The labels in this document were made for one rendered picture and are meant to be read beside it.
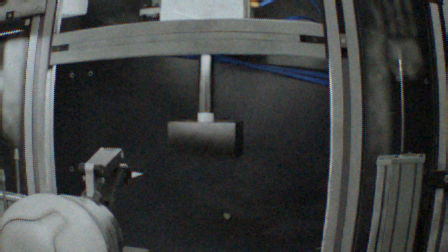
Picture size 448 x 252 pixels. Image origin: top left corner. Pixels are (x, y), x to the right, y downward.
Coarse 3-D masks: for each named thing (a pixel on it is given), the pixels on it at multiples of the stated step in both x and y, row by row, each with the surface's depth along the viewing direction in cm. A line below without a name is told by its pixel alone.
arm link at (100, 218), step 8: (72, 200) 97; (80, 200) 98; (88, 200) 100; (88, 208) 98; (96, 208) 100; (96, 216) 98; (104, 216) 100; (96, 224) 96; (104, 224) 98; (112, 224) 101; (104, 232) 96; (112, 232) 100; (112, 240) 98; (112, 248) 98
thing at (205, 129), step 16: (208, 64) 162; (208, 80) 162; (208, 96) 162; (208, 112) 163; (176, 128) 161; (192, 128) 161; (208, 128) 160; (224, 128) 160; (240, 128) 164; (176, 144) 161; (192, 144) 161; (208, 144) 160; (224, 144) 160; (240, 144) 164
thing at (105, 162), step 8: (96, 152) 115; (104, 152) 115; (112, 152) 115; (120, 152) 116; (88, 160) 112; (96, 160) 112; (104, 160) 112; (112, 160) 113; (120, 160) 116; (80, 168) 108; (96, 168) 107; (104, 168) 109; (112, 168) 113; (96, 176) 108; (104, 176) 109
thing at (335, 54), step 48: (48, 0) 146; (336, 0) 140; (48, 48) 146; (336, 48) 139; (48, 96) 147; (336, 96) 139; (48, 144) 148; (336, 144) 140; (48, 192) 147; (336, 192) 140
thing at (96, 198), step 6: (84, 192) 107; (96, 192) 107; (90, 198) 105; (96, 198) 107; (96, 204) 104; (102, 204) 108; (102, 210) 103; (108, 216) 103; (114, 222) 104; (120, 228) 105; (120, 234) 104; (120, 240) 104; (120, 246) 104
